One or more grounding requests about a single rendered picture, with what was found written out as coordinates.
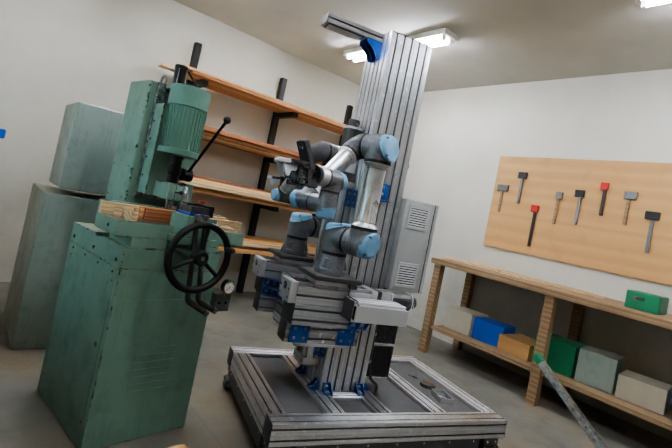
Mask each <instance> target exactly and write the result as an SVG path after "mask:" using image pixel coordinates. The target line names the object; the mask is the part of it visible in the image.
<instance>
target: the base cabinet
mask: <svg viewBox="0 0 672 448"><path fill-rule="evenodd" d="M206 320H207V316H204V315H202V314H201V313H200V312H198V311H196V310H195V309H193V308H192V307H190V306H189V305H187V303H186V302H185V293H184V292H181V291H179V290H177V289H176V288H174V287H173V286H172V285H171V283H170V282H169V280H168V279H167V276H166V274H165V271H149V270H120V269H119V268H117V267H115V266H113V265H112V264H110V263H108V262H107V261H105V260H103V259H102V258H100V257H98V256H96V255H95V254H93V253H91V252H90V251H88V250H86V249H85V248H83V247H81V246H79V245H78V244H76V243H74V242H73V241H70V243H69V247H68V252H67V256H66V261H65V265H64V270H63V274H62V279H61V283H60V288H59V292H58V297H57V301H56V306H55V310H54V315H53V319H52V324H51V328H50V333H49V337H48V342H47V346H46V351H45V355H44V360H43V365H42V369H41V374H40V378H39V383H38V387H37V390H38V392H39V393H40V395H41V396H42V398H43V399H44V401H45V402H46V404H47V405H48V406H49V408H50V409H51V411H52V412H53V414H54V415H55V417H56V418H57V420H58V421H59V423H60V424H61V426H62V427H63V428H64V430H65V431H66V433H67V434H68V436H69V437H70V439H71V440H72V442H73V443H74V445H75V446H76V448H101V447H105V446H109V445H113V444H117V443H121V442H125V441H129V440H133V439H137V438H141V437H144V436H148V435H152V434H156V433H160V432H164V431H168V430H172V429H176V428H180V427H183V426H184V424H185V419H186V414H187V409H188V405H189V400H190V395H191V391H192V386H193V381H194V376H195V372H196V367H197V362H198V358H199V353H200V348H201V343H202V339H203V334H204V329H205V325H206Z"/></svg>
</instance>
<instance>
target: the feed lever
mask: <svg viewBox="0 0 672 448"><path fill-rule="evenodd" d="M223 121H224V123H223V124H222V125H221V127H220V128H219V129H218V131H217V132H216V133H215V135H214V136H213V137H212V139H211V140H210V141H209V143H208V144H207V145H206V147H205V148H204V149H203V151H202V152H201V154H200V155H199V156H198V160H195V162H194V163H193V164H192V166H191V167H190V168H189V170H188V169H182V171H181V175H180V176H179V180H178V182H179V181H186V182H191V181H192V179H193V176H194V173H193V171H192V169H193V168H194V167H195V165H196V164H197V163H198V161H199V160H200V159H201V157H202V156H203V155H204V153H205V152H206V151H207V149H208V148H209V147H210V145H211V144H212V143H213V141H214V140H215V139H216V137H217V136H218V135H219V133H220V132H221V131H222V129H223V128H224V127H225V125H226V124H230V123H231V118H230V117H228V116H226V117H224V119H223Z"/></svg>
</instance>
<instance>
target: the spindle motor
mask: <svg viewBox="0 0 672 448"><path fill-rule="evenodd" d="M210 100H211V94H210V93H209V92H208V91H206V90H204V89H201V88H198V87H195V86H191V85H187V84H182V83H173V84H172V85H171V89H170V93H169V98H168V102H167V103H168V104H167V107H166V112H165V116H164V121H163V126H162V130H161V135H160V139H159V144H158V148H157V151H159V152H161V153H163V154H167V155H175V156H179V157H183V158H185V159H190V160H198V156H199V151H200V147H201V142H202V137H203V133H204V128H205V123H206V119H207V114H208V110H209V105H210Z"/></svg>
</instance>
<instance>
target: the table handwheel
mask: <svg viewBox="0 0 672 448"><path fill-rule="evenodd" d="M202 228H205V229H206V232H205V236H204V239H203V242H202V244H201V247H200V249H196V250H192V249H190V248H187V247H185V246H183V245H178V243H179V242H180V240H181V239H182V238H183V237H184V236H185V235H187V234H188V233H190V232H191V231H194V230H196V229H202ZM211 230H213V231H214V232H216V233H217V234H218V235H219V236H220V238H221V239H222V242H223V245H224V248H225V247H231V244H230V240H229V238H228V236H227V234H226V233H225V231H224V230H223V229H222V228H221V227H220V226H218V225H216V224H214V223H211V222H207V221H200V222H195V223H192V224H189V225H187V226H185V227H184V228H182V229H181V230H180V231H179V232H178V233H177V234H176V235H175V236H174V237H173V238H172V240H171V241H170V243H169V245H168V247H167V250H166V253H165V258H164V269H165V274H166V276H167V279H168V280H169V282H170V283H171V285H172V286H173V287H174V288H176V289H177V290H179V291H181V292H184V293H189V294H195V293H201V292H204V291H206V290H208V289H210V288H212V287H213V286H214V285H216V284H217V283H218V282H219V281H220V280H221V278H222V277H223V276H224V274H225V272H226V271H227V269H228V266H229V263H230V259H231V254H230V253H228V252H226V251H225V250H224V259H223V263H222V265H221V268H220V269H219V271H218V272H217V273H216V272H215V271H214V270H213V269H212V268H211V266H210V265H209V264H208V263H207V262H208V260H209V255H208V253H207V252H205V251H204V250H205V246H206V243H207V239H208V236H209V234H210V231H211ZM174 251H175V252H176V253H179V254H181V255H183V256H186V257H188V258H190V259H188V260H186V261H183V262H181V263H178V264H175V265H172V258H173V253H174ZM190 263H194V264H196V265H198V266H203V265H204V266H205V267H206V268H207V269H208V270H209V271H210V273H211V274H212V275H213V276H214V277H213V278H212V279H211V280H210V281H208V282H207V283H205V284H203V285H200V286H186V285H184V284H182V283H181V282H179V281H178V280H177V278H176V277H175V275H174V272H173V270H174V269H177V268H179V267H182V266H184V265H187V264H190Z"/></svg>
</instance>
